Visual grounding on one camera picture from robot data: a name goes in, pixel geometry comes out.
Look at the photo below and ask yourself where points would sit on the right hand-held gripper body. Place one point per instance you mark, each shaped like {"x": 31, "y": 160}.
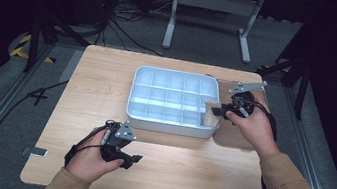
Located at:
{"x": 242, "y": 104}

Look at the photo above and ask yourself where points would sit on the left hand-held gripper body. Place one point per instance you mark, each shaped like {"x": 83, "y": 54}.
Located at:
{"x": 115, "y": 142}

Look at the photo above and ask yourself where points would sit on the beige sock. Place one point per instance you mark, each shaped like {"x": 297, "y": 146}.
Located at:
{"x": 209, "y": 117}

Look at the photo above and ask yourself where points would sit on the white divided storage box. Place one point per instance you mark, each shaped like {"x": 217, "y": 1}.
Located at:
{"x": 171, "y": 127}

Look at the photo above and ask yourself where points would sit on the person's right hand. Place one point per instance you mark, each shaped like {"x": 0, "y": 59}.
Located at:
{"x": 259, "y": 130}

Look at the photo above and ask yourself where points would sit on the person's left hand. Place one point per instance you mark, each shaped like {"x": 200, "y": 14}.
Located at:
{"x": 87, "y": 160}

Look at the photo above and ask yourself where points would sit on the wooden storage box lid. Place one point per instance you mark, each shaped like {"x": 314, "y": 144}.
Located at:
{"x": 234, "y": 134}

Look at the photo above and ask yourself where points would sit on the black metal stand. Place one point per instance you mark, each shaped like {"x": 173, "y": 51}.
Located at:
{"x": 301, "y": 90}
{"x": 33, "y": 44}

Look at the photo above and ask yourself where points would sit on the grey flat strip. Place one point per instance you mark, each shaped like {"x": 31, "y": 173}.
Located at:
{"x": 71, "y": 66}

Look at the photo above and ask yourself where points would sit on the yellow black hazard tape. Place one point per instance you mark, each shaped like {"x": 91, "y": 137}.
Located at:
{"x": 16, "y": 51}

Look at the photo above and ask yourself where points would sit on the grey metal bracket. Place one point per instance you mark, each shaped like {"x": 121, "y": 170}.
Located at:
{"x": 36, "y": 152}

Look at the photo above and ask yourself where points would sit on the grey metal desk frame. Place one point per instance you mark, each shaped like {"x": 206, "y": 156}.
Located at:
{"x": 215, "y": 2}

